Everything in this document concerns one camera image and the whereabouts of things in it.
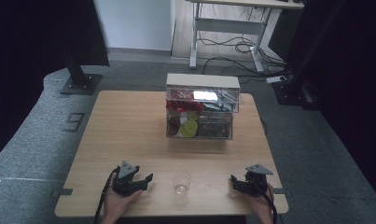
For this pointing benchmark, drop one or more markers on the yellow-green round packet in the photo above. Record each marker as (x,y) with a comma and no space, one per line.
(188,128)

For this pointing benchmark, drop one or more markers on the dark brown packets pile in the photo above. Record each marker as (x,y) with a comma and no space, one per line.
(215,127)

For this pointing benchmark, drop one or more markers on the clear acrylic drawer organizer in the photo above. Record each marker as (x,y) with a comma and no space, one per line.
(202,102)

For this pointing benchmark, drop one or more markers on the clear plastic cup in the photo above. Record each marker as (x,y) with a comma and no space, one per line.
(182,182)

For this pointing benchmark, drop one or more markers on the white power strip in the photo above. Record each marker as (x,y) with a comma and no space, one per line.
(275,79)

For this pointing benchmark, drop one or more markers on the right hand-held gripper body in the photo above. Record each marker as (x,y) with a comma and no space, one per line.
(256,185)

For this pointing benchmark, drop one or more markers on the white frame desk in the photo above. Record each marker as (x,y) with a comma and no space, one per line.
(226,26)

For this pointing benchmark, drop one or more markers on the person's left hand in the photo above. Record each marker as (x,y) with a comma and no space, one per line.
(115,205)

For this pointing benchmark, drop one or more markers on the black metal stand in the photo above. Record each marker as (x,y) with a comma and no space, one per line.
(296,87)

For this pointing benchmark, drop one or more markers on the silver teal packets pile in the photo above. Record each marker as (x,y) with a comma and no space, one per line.
(221,101)

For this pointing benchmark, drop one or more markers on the person's right hand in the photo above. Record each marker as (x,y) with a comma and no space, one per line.
(260,207)

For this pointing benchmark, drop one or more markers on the black stand with base plate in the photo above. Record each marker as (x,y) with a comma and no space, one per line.
(80,81)

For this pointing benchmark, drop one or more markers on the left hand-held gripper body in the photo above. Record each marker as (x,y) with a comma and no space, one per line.
(126,183)

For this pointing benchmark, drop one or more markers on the grey floor socket cover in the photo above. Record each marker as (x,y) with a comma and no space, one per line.
(74,121)

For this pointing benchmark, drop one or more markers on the red packets pile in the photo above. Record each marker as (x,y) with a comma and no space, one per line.
(182,105)

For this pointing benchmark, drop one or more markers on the black curtain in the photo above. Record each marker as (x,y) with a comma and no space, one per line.
(36,62)
(356,93)

